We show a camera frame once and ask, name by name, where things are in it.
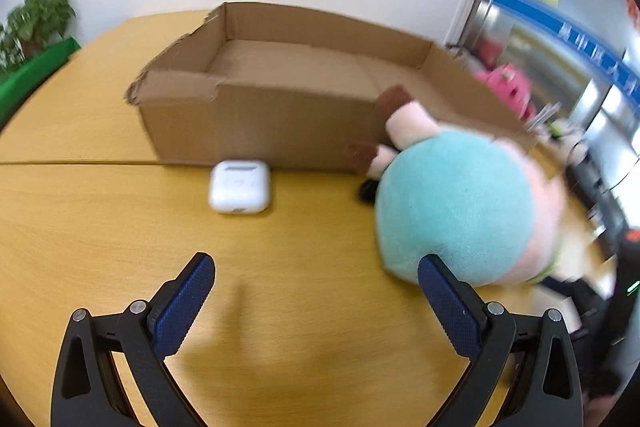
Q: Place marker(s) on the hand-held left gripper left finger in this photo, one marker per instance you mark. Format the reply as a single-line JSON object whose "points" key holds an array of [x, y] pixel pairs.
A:
{"points": [[182, 302]]}

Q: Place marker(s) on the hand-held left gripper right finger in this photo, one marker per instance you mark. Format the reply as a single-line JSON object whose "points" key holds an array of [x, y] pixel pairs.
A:
{"points": [[450, 302]]}

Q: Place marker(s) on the teal and pink plush toy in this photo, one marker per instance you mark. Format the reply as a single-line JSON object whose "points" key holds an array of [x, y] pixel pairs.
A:
{"points": [[450, 207]]}

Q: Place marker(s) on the white earbud case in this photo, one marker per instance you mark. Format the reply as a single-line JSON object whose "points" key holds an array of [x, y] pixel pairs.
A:
{"points": [[240, 184]]}

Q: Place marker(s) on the cardboard box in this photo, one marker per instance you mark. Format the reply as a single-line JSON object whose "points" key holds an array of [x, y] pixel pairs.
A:
{"points": [[260, 122]]}

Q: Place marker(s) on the blue window banner strip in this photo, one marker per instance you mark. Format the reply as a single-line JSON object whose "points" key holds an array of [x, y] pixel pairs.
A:
{"points": [[560, 29]]}

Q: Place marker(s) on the small potted green plant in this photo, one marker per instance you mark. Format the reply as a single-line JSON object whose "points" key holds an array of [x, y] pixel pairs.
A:
{"points": [[7, 52]]}

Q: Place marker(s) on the large potted green plant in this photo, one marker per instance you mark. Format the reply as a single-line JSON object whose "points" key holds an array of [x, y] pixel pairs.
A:
{"points": [[42, 14]]}

